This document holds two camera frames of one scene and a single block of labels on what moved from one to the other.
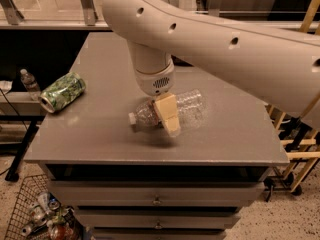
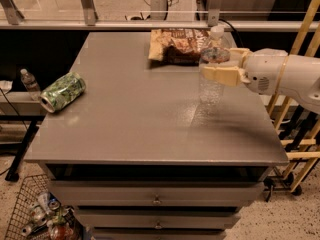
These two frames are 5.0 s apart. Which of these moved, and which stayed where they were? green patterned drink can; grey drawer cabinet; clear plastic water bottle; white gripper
Moved: white gripper; clear plastic water bottle
Stayed: green patterned drink can; grey drawer cabinet
